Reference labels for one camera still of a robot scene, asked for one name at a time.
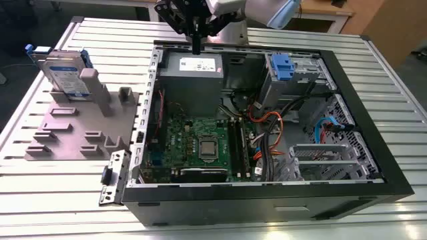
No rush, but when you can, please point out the CPU socket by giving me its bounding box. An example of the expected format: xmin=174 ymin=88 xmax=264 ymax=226
xmin=196 ymin=133 xmax=224 ymax=165

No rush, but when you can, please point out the metal disk bay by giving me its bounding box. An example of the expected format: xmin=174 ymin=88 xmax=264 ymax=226
xmin=288 ymin=143 xmax=384 ymax=182

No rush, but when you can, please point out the grey power supply unit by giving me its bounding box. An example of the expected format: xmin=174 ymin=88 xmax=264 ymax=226
xmin=156 ymin=51 xmax=224 ymax=120

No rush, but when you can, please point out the red black twisted wire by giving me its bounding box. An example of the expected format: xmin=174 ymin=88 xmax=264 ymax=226
xmin=154 ymin=88 xmax=166 ymax=145

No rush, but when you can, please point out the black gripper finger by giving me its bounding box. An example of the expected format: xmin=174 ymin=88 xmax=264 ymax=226
xmin=196 ymin=12 xmax=240 ymax=55
xmin=153 ymin=0 xmax=198 ymax=55

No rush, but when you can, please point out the grey parts rack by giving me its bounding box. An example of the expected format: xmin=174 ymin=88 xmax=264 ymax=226
xmin=23 ymin=68 xmax=145 ymax=162

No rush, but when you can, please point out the green RAM stick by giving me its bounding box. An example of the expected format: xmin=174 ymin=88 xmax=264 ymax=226
xmin=236 ymin=117 xmax=252 ymax=179

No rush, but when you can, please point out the blue data wire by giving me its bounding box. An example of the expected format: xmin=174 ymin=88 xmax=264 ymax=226
xmin=312 ymin=116 xmax=338 ymax=145

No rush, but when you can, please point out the black cable bundle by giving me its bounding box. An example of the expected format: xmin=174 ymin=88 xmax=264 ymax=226
xmin=258 ymin=92 xmax=334 ymax=181

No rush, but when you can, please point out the wooden desk white frame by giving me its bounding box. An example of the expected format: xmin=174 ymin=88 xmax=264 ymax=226
xmin=49 ymin=0 xmax=161 ymax=23
xmin=292 ymin=0 xmax=354 ymax=33

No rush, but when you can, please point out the black open PC case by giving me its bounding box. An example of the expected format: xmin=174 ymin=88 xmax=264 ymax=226
xmin=120 ymin=39 xmax=414 ymax=227

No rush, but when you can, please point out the blue drive latch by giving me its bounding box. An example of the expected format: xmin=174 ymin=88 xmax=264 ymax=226
xmin=270 ymin=53 xmax=296 ymax=82

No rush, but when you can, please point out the green motherboard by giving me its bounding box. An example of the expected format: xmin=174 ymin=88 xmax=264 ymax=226
xmin=137 ymin=116 xmax=264 ymax=185

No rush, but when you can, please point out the hard disk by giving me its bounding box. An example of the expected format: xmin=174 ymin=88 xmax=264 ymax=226
xmin=23 ymin=44 xmax=93 ymax=102

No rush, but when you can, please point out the black power wire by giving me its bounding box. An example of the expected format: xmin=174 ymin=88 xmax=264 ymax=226
xmin=328 ymin=123 xmax=354 ymax=131

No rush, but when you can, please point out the silver CPU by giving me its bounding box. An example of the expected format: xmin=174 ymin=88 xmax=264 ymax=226
xmin=198 ymin=141 xmax=220 ymax=155

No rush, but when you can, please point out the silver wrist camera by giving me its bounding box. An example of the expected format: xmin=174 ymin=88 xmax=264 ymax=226
xmin=204 ymin=0 xmax=240 ymax=16

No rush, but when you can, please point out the black graphics card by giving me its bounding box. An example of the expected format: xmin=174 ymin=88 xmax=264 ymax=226
xmin=168 ymin=166 xmax=230 ymax=184

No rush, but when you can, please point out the yellow black wire bundle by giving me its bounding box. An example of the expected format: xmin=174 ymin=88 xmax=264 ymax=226
xmin=217 ymin=104 xmax=246 ymax=119

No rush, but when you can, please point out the brown wooden cabinet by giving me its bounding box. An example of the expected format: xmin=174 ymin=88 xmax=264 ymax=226
xmin=342 ymin=0 xmax=427 ymax=68

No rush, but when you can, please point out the metal optical drive cage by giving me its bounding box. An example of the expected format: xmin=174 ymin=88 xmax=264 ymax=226
xmin=258 ymin=51 xmax=336 ymax=112

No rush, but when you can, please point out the orange wire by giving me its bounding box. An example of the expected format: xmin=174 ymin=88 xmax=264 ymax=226
xmin=248 ymin=111 xmax=285 ymax=161

